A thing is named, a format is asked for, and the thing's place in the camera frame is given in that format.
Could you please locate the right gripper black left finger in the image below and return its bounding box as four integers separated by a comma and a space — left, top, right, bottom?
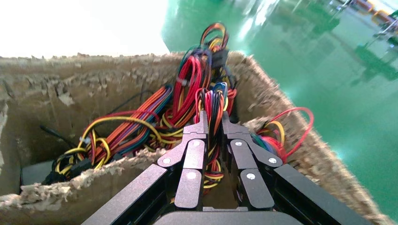
157, 111, 208, 209

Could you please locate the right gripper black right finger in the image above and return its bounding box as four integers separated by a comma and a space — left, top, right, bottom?
222, 112, 283, 210

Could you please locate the brown cardboard box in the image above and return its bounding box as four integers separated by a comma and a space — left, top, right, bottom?
0, 51, 389, 225

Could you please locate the long cardboard divider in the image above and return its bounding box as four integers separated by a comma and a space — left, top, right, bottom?
0, 148, 170, 225

